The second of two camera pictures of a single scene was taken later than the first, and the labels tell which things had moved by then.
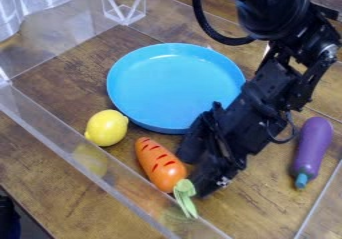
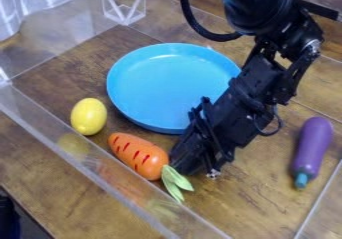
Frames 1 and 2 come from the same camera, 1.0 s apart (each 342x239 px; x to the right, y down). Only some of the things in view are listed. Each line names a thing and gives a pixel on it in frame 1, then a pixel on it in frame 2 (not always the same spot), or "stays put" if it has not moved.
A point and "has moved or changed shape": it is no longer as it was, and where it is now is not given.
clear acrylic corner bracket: x=122 y=13 stays put
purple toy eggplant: x=315 y=138 stays put
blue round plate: x=164 y=85 stays put
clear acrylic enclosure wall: x=74 y=188 stays put
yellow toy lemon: x=107 y=127 to x=89 y=116
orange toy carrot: x=165 y=168 has moved or changed shape
